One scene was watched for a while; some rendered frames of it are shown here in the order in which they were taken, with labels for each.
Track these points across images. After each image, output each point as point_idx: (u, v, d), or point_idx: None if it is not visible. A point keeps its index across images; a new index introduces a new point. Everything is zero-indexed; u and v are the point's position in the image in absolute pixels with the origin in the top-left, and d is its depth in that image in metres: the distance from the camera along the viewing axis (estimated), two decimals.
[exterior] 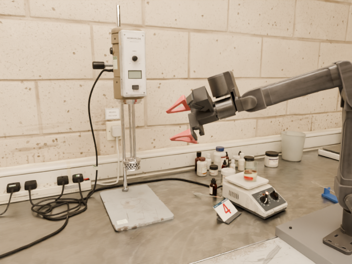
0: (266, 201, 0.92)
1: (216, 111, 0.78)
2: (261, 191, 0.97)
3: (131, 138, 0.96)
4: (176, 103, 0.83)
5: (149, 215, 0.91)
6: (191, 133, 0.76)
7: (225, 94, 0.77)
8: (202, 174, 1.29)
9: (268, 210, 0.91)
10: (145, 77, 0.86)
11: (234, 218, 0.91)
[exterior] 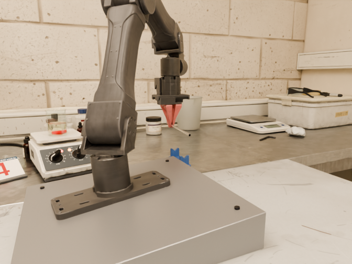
0: (53, 158, 0.66)
1: (164, 76, 0.82)
2: (61, 147, 0.71)
3: None
4: None
5: None
6: None
7: None
8: None
9: (53, 169, 0.65)
10: None
11: (5, 180, 0.65)
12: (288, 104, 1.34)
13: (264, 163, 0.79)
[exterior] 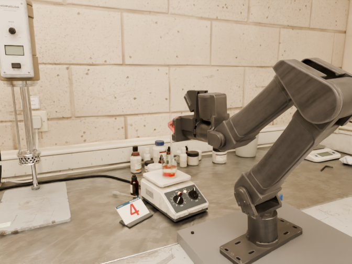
0: (179, 201, 0.79)
1: (199, 124, 0.71)
2: (178, 189, 0.84)
3: (26, 128, 0.83)
4: None
5: (40, 218, 0.78)
6: (178, 116, 0.76)
7: (207, 118, 0.67)
8: (135, 170, 1.15)
9: (180, 211, 0.77)
10: (29, 54, 0.73)
11: (140, 220, 0.78)
12: (335, 132, 1.47)
13: (342, 199, 0.92)
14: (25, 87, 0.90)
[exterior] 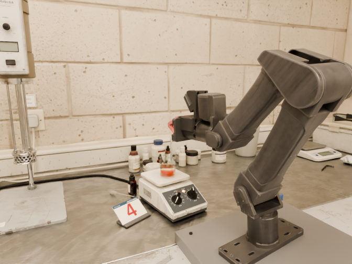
0: (177, 201, 0.77)
1: (199, 125, 0.71)
2: (176, 189, 0.82)
3: (22, 126, 0.81)
4: None
5: (35, 218, 0.76)
6: (178, 116, 0.76)
7: (207, 118, 0.67)
8: (134, 169, 1.14)
9: (178, 211, 0.76)
10: (23, 51, 0.71)
11: (138, 220, 0.76)
12: (336, 131, 1.45)
13: (343, 199, 0.90)
14: (21, 85, 0.89)
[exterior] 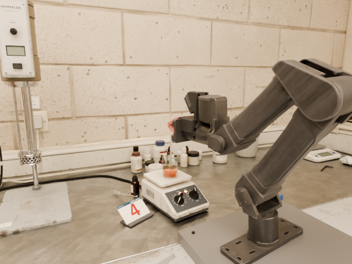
0: (179, 201, 0.79)
1: (199, 127, 0.71)
2: (178, 189, 0.84)
3: (28, 128, 0.83)
4: None
5: (41, 217, 0.78)
6: (178, 117, 0.76)
7: (207, 121, 0.67)
8: (136, 171, 1.16)
9: (181, 211, 0.78)
10: (30, 54, 0.73)
11: (141, 220, 0.78)
12: (335, 132, 1.47)
13: (342, 199, 0.92)
14: (26, 87, 0.90)
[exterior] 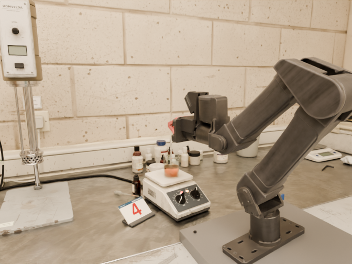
0: (181, 201, 0.79)
1: (199, 127, 0.71)
2: (180, 189, 0.84)
3: (29, 128, 0.83)
4: None
5: (43, 217, 0.78)
6: (178, 117, 0.76)
7: (207, 121, 0.67)
8: (137, 170, 1.16)
9: (183, 210, 0.78)
10: (32, 54, 0.73)
11: (143, 219, 0.78)
12: (336, 132, 1.47)
13: (343, 198, 0.92)
14: (28, 87, 0.90)
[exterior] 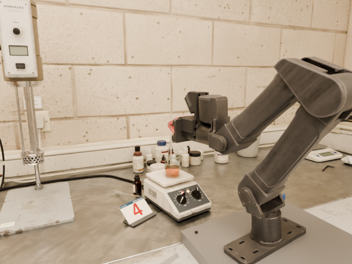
0: (182, 201, 0.79)
1: (199, 127, 0.71)
2: (181, 189, 0.84)
3: (30, 128, 0.83)
4: None
5: (44, 217, 0.78)
6: (178, 117, 0.76)
7: (207, 121, 0.67)
8: (138, 170, 1.16)
9: (184, 210, 0.78)
10: (33, 54, 0.73)
11: (143, 220, 0.78)
12: (337, 132, 1.47)
13: (344, 198, 0.92)
14: (29, 87, 0.90)
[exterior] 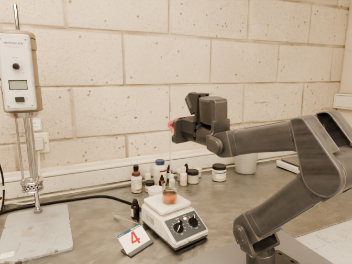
0: (179, 230, 0.80)
1: (199, 128, 0.71)
2: (178, 217, 0.85)
3: (30, 156, 0.84)
4: None
5: (43, 246, 0.79)
6: (178, 118, 0.76)
7: (208, 122, 0.67)
8: (136, 190, 1.17)
9: (180, 240, 0.79)
10: (32, 88, 0.75)
11: (141, 249, 0.79)
12: None
13: (339, 223, 0.93)
14: None
